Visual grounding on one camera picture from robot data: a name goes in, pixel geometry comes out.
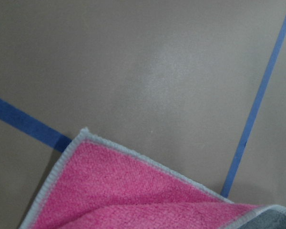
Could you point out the pink grey-backed towel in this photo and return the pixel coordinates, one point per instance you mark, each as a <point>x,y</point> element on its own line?
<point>99,184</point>

